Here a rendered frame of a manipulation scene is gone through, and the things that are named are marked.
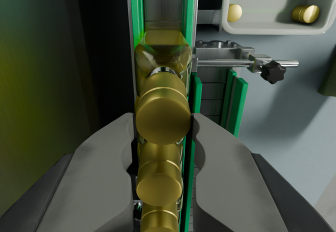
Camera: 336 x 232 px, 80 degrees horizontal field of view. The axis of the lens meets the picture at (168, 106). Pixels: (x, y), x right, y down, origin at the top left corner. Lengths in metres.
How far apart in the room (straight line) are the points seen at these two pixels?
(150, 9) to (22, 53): 0.23
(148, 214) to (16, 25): 0.19
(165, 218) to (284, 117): 0.56
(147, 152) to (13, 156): 0.11
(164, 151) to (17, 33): 0.16
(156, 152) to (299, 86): 0.55
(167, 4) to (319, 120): 0.57
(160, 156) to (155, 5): 0.28
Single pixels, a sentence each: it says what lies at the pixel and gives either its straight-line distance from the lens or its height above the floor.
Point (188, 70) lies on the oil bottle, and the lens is 0.19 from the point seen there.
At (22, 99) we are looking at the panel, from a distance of 0.21.
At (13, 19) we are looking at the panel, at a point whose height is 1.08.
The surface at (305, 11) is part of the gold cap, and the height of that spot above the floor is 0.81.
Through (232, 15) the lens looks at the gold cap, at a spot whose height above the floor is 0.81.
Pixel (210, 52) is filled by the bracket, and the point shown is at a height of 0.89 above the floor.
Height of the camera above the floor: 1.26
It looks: 63 degrees down
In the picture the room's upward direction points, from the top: 177 degrees clockwise
